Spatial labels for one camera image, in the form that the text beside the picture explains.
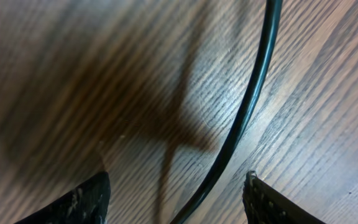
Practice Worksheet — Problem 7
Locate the black cable black plug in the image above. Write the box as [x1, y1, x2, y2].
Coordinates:
[170, 0, 283, 224]

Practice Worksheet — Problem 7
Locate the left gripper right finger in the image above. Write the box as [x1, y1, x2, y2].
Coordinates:
[242, 170, 324, 224]

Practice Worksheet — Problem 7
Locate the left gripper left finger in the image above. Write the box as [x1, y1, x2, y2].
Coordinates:
[18, 171, 111, 224]

